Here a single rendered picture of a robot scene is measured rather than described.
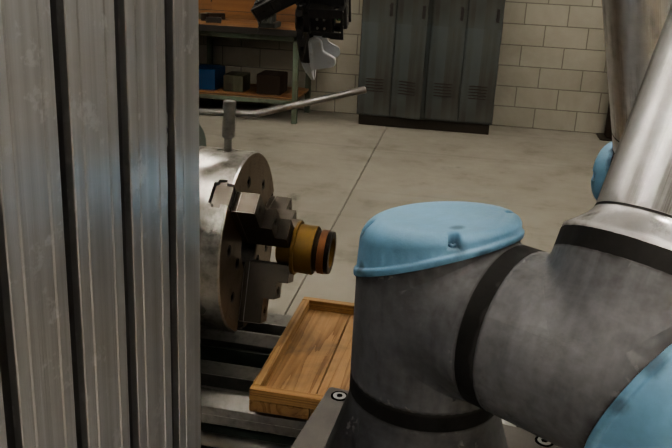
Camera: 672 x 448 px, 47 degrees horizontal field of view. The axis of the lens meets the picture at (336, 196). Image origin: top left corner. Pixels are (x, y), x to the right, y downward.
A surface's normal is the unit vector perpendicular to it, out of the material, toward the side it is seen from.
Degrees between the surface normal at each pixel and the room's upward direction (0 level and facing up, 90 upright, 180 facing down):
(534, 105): 90
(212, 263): 83
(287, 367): 0
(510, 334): 65
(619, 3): 116
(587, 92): 90
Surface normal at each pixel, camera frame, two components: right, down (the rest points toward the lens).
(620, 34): -0.79, 0.52
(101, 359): 0.95, 0.14
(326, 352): 0.05, -0.95
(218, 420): -0.20, 0.29
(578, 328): -0.60, -0.36
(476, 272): -0.36, -0.65
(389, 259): -0.68, 0.14
